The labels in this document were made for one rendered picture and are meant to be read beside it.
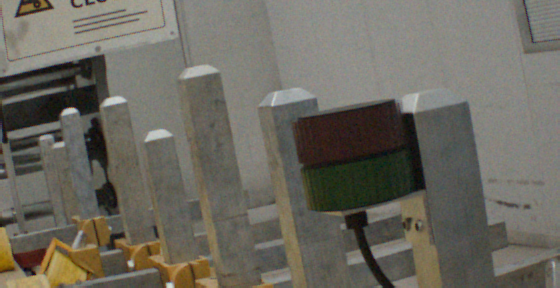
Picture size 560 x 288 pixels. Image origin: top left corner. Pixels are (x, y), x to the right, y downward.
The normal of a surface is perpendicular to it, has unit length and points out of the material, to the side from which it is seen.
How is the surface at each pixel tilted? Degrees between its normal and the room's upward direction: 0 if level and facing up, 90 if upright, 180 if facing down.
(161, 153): 90
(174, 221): 90
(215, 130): 90
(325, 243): 90
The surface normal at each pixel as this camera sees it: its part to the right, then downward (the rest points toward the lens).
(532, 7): -0.93, 0.20
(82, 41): 0.30, 0.00
